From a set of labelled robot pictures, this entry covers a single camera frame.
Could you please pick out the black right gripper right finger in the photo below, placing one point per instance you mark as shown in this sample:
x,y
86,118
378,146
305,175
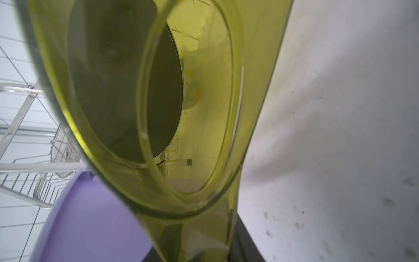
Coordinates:
x,y
243,248

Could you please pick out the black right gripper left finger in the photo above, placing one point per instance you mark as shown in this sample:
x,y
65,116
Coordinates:
x,y
152,256

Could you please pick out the purple plastic bucket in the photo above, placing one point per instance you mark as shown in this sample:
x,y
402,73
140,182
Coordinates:
x,y
88,223

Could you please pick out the metal dish rack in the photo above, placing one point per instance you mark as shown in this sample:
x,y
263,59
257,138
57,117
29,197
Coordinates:
x,y
38,157

